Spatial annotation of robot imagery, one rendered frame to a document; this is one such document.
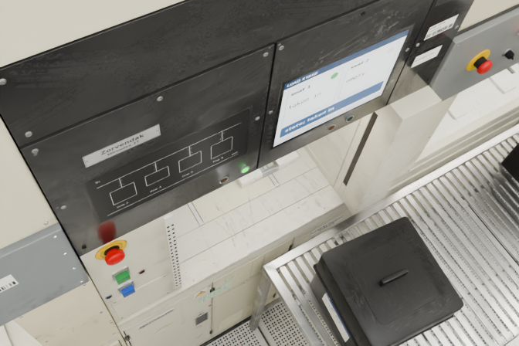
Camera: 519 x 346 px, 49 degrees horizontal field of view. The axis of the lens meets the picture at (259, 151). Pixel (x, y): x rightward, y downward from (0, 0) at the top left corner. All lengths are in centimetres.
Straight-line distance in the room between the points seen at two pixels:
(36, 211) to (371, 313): 92
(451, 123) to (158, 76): 144
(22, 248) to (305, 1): 60
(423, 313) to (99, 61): 113
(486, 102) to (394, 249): 78
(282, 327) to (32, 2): 209
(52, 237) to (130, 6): 48
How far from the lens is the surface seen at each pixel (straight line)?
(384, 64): 118
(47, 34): 68
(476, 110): 216
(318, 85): 107
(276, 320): 256
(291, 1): 85
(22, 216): 96
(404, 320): 158
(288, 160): 182
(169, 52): 78
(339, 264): 158
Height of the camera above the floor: 247
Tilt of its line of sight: 59 degrees down
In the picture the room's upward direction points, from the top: 8 degrees clockwise
